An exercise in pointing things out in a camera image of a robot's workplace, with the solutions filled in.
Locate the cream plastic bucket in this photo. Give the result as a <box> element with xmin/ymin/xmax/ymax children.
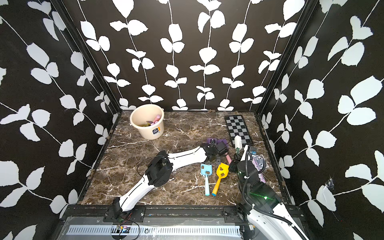
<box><xmin>130</xmin><ymin>104</ymin><xmax>165</xmax><ymax>140</ymax></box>

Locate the light blue trowel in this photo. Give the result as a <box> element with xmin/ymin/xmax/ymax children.
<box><xmin>201</xmin><ymin>164</ymin><xmax>213</xmax><ymax>196</ymax></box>

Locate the white perforated cable tray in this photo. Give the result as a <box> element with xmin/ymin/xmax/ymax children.
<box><xmin>65</xmin><ymin>225</ymin><xmax>241</xmax><ymax>238</ymax></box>

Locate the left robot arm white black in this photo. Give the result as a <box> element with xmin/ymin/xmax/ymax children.
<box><xmin>112</xmin><ymin>142</ymin><xmax>228</xmax><ymax>215</ymax></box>

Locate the playing card deck box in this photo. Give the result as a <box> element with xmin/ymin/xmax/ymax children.
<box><xmin>255</xmin><ymin>155</ymin><xmax>265</xmax><ymax>165</ymax></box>

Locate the black front rail base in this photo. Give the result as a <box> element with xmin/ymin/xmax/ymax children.
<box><xmin>63</xmin><ymin>205</ymin><xmax>246</xmax><ymax>224</ymax></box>

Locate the black white checkerboard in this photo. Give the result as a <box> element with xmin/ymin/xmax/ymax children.
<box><xmin>225</xmin><ymin>115</ymin><xmax>254</xmax><ymax>147</ymax></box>

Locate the green white scrub brush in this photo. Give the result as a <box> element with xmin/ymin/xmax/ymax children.
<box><xmin>234</xmin><ymin>135</ymin><xmax>243</xmax><ymax>161</ymax></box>

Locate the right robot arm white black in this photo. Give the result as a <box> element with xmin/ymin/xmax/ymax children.
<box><xmin>237</xmin><ymin>146</ymin><xmax>308</xmax><ymax>240</ymax></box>

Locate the purple trowel pink handle right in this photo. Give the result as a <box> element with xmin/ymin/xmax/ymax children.
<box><xmin>226</xmin><ymin>154</ymin><xmax>233</xmax><ymax>165</ymax></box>

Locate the purple square trowel pink handle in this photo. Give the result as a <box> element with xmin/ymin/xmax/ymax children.
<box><xmin>207</xmin><ymin>138</ymin><xmax>229</xmax><ymax>146</ymax></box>

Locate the purple square trowel front row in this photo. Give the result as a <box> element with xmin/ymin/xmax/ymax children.
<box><xmin>147</xmin><ymin>115</ymin><xmax>161</xmax><ymax>126</ymax></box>

